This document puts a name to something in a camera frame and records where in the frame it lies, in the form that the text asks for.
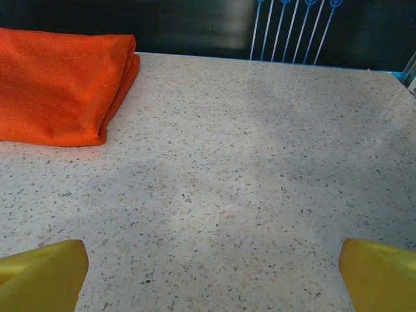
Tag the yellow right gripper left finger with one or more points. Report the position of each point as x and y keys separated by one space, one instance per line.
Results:
x=42 y=279

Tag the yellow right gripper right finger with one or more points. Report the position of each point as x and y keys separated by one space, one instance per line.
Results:
x=380 y=279

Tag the orange t-shirt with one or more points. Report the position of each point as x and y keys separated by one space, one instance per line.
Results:
x=58 y=91

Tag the aluminium frame post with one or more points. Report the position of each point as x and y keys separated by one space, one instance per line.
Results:
x=410 y=73

